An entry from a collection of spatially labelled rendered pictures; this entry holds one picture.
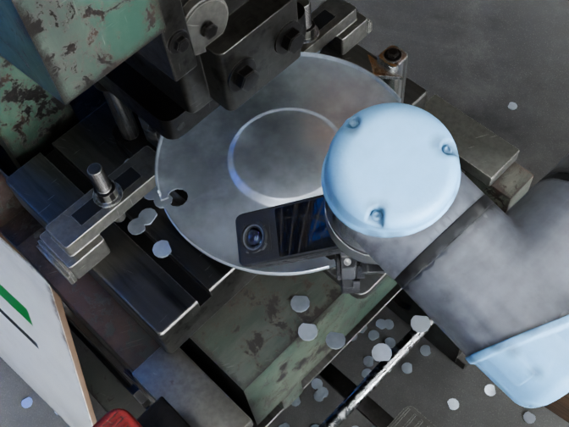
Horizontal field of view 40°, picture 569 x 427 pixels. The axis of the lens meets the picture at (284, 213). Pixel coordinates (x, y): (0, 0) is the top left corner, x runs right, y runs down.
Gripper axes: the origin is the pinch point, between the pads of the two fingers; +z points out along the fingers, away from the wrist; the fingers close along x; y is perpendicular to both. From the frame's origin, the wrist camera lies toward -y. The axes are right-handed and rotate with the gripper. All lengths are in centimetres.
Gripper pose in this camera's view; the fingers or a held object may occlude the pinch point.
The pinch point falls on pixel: (342, 255)
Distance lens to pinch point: 77.1
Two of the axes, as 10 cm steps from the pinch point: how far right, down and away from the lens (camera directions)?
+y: 10.0, -0.7, -0.4
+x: -0.6, -9.8, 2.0
